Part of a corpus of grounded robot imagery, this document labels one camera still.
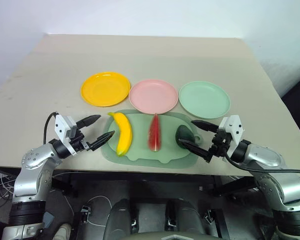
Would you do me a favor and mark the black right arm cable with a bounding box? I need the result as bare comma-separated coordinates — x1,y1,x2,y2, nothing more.
223,152,300,176

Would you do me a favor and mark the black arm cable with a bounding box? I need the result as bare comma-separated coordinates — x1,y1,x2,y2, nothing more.
223,152,300,176
42,111,60,145

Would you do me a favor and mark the green plate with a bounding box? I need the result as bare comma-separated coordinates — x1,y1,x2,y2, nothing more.
178,80,231,120

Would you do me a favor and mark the yellow banana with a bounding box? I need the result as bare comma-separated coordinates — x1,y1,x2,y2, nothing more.
107,112,133,158

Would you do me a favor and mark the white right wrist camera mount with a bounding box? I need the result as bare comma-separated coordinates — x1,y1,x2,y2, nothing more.
218,114,245,147

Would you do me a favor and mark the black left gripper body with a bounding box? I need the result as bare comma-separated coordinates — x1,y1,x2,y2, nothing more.
69,126,93,153

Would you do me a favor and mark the dark rounded robot leg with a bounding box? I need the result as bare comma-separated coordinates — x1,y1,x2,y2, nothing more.
164,198,206,240
103,198,138,240

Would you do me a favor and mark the green silicone tray mat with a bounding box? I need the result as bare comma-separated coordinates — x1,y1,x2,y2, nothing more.
100,109,203,170

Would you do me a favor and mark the white shoe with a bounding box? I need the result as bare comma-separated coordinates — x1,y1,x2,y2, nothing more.
54,223,73,240

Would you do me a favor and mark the black table frame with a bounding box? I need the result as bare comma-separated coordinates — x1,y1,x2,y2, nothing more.
0,166,260,240

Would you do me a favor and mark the pink plate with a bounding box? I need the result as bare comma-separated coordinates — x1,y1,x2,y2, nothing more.
128,79,179,115

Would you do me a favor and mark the yellow plate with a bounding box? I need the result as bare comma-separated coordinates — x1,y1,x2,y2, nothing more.
80,71,131,108

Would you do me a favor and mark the white floor cable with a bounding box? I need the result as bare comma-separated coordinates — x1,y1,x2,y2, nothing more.
52,172,113,226

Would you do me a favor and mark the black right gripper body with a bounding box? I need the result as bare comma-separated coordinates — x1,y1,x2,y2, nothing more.
207,130,234,161

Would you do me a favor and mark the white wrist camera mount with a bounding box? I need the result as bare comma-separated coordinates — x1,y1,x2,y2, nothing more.
54,111,79,156
218,114,245,147

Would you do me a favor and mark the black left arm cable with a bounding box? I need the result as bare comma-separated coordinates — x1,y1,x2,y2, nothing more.
42,111,60,145

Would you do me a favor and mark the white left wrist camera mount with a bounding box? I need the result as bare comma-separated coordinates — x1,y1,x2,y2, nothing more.
54,111,79,156

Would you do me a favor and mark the dark green avocado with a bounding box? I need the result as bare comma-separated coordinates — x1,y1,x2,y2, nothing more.
175,124,198,149

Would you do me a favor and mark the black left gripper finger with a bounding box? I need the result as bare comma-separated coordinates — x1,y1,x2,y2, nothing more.
76,114,102,130
85,130,116,152

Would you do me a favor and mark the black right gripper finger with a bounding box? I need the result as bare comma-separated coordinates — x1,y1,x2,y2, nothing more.
177,138,213,164
191,120,220,133

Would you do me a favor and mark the red watermelon slice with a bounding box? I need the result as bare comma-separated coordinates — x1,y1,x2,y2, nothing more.
147,112,163,153

